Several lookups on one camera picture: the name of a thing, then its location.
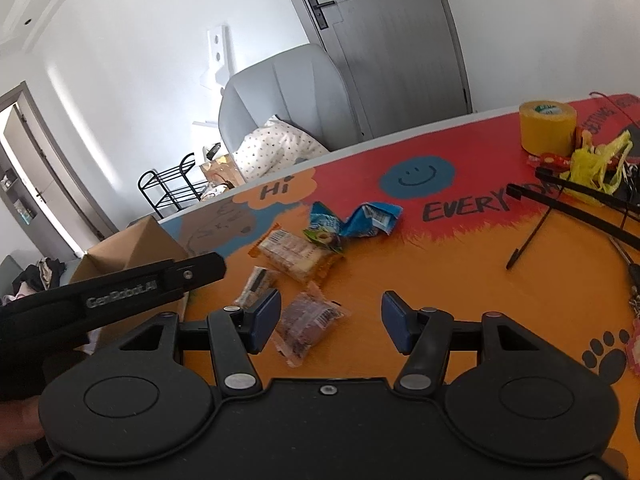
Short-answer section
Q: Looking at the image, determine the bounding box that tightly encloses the small clear brown snack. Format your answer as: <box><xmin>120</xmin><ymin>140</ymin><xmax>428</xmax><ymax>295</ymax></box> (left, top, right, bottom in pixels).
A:
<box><xmin>233</xmin><ymin>266</ymin><xmax>280</xmax><ymax>309</ymax></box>

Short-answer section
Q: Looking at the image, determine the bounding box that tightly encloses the purple bun clear packet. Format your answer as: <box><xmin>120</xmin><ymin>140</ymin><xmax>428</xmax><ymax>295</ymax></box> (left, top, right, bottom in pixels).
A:
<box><xmin>272</xmin><ymin>282</ymin><xmax>350</xmax><ymax>367</ymax></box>

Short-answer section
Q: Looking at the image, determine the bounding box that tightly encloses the orange cracker packet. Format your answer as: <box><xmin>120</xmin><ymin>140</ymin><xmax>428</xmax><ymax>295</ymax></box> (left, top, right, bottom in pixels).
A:
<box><xmin>250</xmin><ymin>223</ymin><xmax>342</xmax><ymax>286</ymax></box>

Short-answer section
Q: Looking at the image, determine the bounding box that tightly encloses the person's left hand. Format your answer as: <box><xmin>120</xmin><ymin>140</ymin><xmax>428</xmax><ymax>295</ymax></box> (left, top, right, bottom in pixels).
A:
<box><xmin>0</xmin><ymin>396</ymin><xmax>44</xmax><ymax>457</ymax></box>

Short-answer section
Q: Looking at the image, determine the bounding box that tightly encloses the brown cardboard box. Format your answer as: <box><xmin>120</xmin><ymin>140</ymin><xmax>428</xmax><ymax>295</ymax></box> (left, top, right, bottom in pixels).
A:
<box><xmin>69</xmin><ymin>214</ymin><xmax>191</xmax><ymax>351</ymax></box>

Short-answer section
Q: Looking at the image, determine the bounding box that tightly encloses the black folding stand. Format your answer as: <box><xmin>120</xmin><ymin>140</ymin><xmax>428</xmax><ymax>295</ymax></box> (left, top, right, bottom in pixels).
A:
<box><xmin>504</xmin><ymin>167</ymin><xmax>639</xmax><ymax>274</ymax></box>

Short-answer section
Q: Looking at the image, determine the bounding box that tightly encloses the black shoe rack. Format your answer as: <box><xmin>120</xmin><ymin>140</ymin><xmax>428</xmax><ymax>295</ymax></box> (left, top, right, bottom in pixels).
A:
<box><xmin>137</xmin><ymin>153</ymin><xmax>208</xmax><ymax>219</ymax></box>

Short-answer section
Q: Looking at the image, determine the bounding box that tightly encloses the colourful table mat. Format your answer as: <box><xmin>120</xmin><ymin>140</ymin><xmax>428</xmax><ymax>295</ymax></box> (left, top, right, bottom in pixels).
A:
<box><xmin>163</xmin><ymin>110</ymin><xmax>639</xmax><ymax>479</ymax></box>

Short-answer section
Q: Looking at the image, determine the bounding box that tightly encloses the red patterned snack wrapper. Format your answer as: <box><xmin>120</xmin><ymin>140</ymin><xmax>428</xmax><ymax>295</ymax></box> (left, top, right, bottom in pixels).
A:
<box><xmin>527</xmin><ymin>153</ymin><xmax>570</xmax><ymax>172</ymax></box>

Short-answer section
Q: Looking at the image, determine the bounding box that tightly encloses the yellow plastic bag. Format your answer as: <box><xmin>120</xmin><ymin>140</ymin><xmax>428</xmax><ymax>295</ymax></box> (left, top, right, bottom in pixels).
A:
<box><xmin>560</xmin><ymin>130</ymin><xmax>634</xmax><ymax>196</ymax></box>

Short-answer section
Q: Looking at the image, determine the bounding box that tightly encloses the brown paper bag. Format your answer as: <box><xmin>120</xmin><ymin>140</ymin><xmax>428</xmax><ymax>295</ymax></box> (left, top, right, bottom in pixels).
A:
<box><xmin>200</xmin><ymin>154</ymin><xmax>245</xmax><ymax>200</ymax></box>

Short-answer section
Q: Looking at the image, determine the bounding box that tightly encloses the blue avocado snack packet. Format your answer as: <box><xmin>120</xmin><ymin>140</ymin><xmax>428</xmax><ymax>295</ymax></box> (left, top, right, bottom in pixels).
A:
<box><xmin>303</xmin><ymin>202</ymin><xmax>345</xmax><ymax>254</ymax></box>

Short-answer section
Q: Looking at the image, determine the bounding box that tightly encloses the yellow tape roll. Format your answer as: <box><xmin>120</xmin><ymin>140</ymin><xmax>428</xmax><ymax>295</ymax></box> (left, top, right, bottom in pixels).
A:
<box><xmin>518</xmin><ymin>101</ymin><xmax>577</xmax><ymax>157</ymax></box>

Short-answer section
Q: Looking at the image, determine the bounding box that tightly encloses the white dotted pillow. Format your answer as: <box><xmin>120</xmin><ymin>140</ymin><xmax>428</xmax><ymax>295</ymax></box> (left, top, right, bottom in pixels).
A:
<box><xmin>232</xmin><ymin>115</ymin><xmax>329</xmax><ymax>181</ymax></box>

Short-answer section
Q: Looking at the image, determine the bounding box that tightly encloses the white perforated board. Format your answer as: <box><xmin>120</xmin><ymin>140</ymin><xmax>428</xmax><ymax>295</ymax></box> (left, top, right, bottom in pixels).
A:
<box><xmin>207</xmin><ymin>25</ymin><xmax>232</xmax><ymax>88</ymax></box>

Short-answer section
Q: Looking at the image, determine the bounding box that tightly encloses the grey armchair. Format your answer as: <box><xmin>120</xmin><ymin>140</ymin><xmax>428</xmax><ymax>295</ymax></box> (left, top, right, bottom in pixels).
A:
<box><xmin>218</xmin><ymin>44</ymin><xmax>363</xmax><ymax>152</ymax></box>

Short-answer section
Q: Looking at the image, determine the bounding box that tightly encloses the grey door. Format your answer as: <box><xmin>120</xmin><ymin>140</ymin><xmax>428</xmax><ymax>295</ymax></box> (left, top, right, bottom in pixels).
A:
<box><xmin>291</xmin><ymin>0</ymin><xmax>472</xmax><ymax>139</ymax></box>

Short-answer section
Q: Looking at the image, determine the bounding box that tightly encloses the pink fluffy keychain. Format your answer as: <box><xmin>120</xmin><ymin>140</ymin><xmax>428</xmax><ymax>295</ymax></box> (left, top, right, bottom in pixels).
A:
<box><xmin>626</xmin><ymin>318</ymin><xmax>640</xmax><ymax>376</ymax></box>

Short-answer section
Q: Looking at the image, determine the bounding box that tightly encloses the black door handle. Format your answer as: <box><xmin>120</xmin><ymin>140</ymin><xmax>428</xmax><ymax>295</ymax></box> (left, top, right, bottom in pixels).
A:
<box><xmin>307</xmin><ymin>0</ymin><xmax>336</xmax><ymax>30</ymax></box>

